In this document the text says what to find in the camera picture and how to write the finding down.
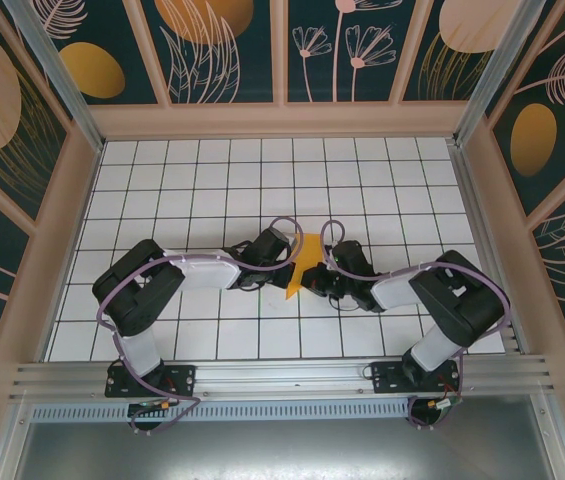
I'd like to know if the orange paper sheet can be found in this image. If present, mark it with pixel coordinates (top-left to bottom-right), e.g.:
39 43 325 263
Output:
284 232 327 301

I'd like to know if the grey slotted cable duct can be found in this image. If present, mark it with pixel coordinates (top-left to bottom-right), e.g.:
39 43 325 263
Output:
29 397 413 421

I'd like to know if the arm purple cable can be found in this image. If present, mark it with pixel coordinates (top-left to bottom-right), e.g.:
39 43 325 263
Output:
97 216 306 436
320 218 512 431

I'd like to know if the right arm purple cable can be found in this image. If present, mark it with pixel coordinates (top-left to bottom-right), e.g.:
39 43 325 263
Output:
320 218 512 431

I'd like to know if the aluminium mounting rail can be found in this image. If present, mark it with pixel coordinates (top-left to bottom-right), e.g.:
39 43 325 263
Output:
9 354 558 401

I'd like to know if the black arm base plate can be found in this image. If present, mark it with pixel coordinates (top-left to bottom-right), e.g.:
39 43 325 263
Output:
104 362 198 399
369 359 463 396

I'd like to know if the small controller circuit board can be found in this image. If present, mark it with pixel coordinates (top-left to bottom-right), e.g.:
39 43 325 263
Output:
126 397 183 419
424 394 463 416

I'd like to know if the grey metal sheet panel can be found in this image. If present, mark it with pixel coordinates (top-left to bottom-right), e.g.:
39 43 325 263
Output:
0 417 565 480

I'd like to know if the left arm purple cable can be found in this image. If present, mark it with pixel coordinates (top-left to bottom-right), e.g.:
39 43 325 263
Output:
97 216 306 436

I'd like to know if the aluminium side rail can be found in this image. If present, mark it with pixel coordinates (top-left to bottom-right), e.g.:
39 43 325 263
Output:
449 142 533 356

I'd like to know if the aluminium frame post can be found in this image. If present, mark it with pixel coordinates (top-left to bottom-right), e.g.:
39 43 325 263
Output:
1 0 106 154
451 0 548 146

